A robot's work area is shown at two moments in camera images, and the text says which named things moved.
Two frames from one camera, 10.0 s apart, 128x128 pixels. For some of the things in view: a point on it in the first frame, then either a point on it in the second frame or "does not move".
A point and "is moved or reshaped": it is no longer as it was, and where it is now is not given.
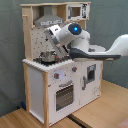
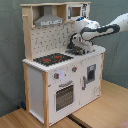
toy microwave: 78,12 does not move
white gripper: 51,33 to 85,45
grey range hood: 48,18 does not move
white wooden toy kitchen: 56,86 does not move
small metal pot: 48,56 is moved or reshaped
